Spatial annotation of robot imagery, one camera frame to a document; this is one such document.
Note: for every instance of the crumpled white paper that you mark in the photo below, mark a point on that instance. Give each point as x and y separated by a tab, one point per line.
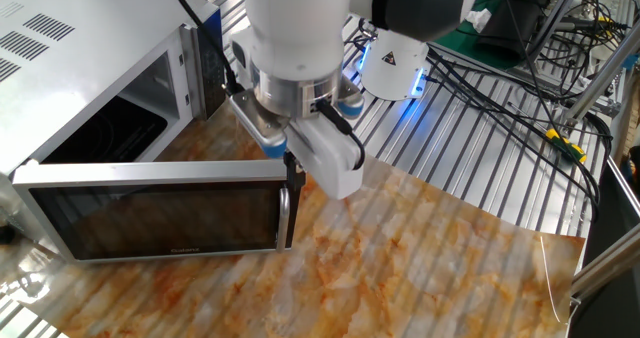
479	19

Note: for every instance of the silver bracket with blue caps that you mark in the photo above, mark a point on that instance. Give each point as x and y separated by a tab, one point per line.
255	118

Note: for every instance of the yellow green screwdriver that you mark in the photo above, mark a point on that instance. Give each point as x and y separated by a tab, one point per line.
567	145

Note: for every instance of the silver microwave body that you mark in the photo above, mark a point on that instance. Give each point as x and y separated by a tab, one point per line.
90	43

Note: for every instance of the slanted aluminium frame post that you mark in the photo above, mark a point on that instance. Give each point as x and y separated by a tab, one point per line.
605	78

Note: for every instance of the low aluminium frame bar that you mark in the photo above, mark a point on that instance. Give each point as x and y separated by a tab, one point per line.
607	273

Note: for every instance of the black pouch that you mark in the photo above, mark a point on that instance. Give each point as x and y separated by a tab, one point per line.
515	23

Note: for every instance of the orange marble pattern mat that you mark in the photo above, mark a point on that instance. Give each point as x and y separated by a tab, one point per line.
375	268

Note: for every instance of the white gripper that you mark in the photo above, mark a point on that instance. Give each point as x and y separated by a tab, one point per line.
330	163

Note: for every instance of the green mat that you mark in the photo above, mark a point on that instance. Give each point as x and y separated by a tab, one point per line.
465	43

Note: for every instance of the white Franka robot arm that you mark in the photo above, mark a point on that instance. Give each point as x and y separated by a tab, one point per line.
295	23

